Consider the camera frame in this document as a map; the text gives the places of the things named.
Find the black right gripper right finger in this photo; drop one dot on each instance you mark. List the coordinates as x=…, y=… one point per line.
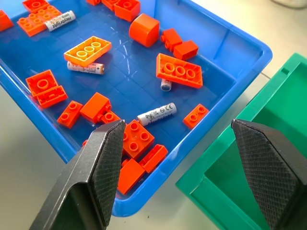
x=266, y=172

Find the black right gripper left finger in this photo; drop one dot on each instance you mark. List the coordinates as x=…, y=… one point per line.
x=96, y=172

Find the green plastic bin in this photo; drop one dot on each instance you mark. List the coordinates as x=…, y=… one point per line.
x=259, y=134

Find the orange sloped brick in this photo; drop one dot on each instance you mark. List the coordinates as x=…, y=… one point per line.
x=185, y=49
x=94, y=106
x=130, y=175

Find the orange four-stud brick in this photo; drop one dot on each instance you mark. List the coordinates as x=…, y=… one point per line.
x=138, y=139

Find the orange small brick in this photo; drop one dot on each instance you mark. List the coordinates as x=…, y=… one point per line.
x=170, y=38
x=109, y=117

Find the orange hollow narrow brick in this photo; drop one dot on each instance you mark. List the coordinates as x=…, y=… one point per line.
x=52, y=96
x=153, y=158

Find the orange two-stud brick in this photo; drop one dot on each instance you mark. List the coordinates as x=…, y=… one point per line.
x=69, y=114
x=195, y=116

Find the orange hollow square brick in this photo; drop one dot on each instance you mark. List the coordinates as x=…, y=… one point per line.
x=42, y=82

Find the blue plastic bin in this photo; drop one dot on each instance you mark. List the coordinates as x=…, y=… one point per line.
x=134, y=72

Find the light orange hollow long brick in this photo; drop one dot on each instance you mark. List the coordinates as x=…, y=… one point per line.
x=87, y=50

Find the orange curved plastic toy brick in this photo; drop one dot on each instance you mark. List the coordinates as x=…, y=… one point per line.
x=144, y=30

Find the white Heybright AA battery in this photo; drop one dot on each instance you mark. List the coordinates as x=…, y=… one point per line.
x=60, y=21

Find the orange eight-stud brick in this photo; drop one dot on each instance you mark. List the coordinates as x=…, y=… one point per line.
x=36, y=21

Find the orange building brick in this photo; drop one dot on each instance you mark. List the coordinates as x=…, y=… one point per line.
x=93, y=1
x=127, y=9
x=4, y=21
x=36, y=4
x=109, y=3

